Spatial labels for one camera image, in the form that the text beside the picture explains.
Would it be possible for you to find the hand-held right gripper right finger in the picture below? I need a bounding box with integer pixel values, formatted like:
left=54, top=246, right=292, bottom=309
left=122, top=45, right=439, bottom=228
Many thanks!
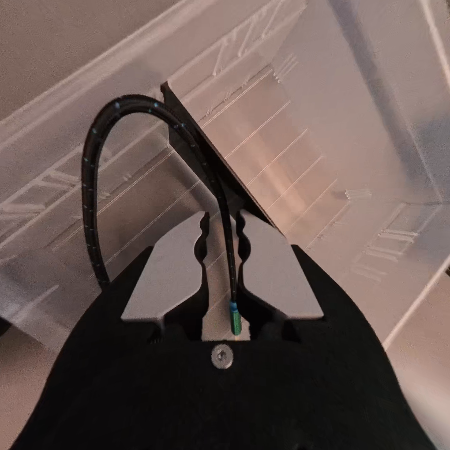
left=235, top=208, right=324, bottom=341

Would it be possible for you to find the clear plastic storage bin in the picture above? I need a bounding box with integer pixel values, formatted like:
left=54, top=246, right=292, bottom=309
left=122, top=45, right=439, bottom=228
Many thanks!
left=0, top=0, right=450, bottom=352

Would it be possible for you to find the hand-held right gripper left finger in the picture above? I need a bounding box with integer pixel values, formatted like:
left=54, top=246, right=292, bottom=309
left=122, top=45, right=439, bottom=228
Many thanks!
left=120, top=211, right=211, bottom=341

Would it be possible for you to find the black bin divider plate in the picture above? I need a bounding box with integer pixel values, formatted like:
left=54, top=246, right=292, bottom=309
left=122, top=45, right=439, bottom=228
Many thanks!
left=160, top=82, right=282, bottom=233

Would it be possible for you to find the black braided hdmi cable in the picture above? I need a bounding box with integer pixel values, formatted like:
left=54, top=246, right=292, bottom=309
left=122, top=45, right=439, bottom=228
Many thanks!
left=82, top=94, right=243, bottom=334

